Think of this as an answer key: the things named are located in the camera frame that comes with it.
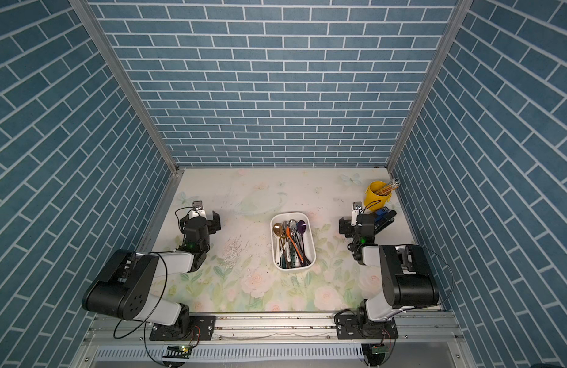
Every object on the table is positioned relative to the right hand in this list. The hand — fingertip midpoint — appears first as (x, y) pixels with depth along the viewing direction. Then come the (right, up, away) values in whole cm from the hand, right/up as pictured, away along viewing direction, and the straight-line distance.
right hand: (357, 217), depth 96 cm
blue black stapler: (+11, 0, 0) cm, 11 cm away
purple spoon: (-24, -4, 0) cm, 24 cm away
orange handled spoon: (-27, -10, -5) cm, 30 cm away
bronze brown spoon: (-34, -5, -2) cm, 34 cm away
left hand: (-62, +3, -4) cm, 62 cm away
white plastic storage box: (-21, -8, -2) cm, 23 cm away
